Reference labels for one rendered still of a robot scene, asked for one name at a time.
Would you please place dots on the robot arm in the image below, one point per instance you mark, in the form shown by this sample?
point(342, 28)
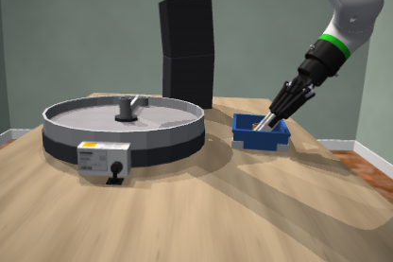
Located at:
point(351, 26)

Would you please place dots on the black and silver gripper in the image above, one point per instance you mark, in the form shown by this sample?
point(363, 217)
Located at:
point(311, 74)

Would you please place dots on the blue open crate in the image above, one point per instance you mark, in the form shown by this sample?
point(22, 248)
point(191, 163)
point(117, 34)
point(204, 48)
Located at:
point(245, 137)

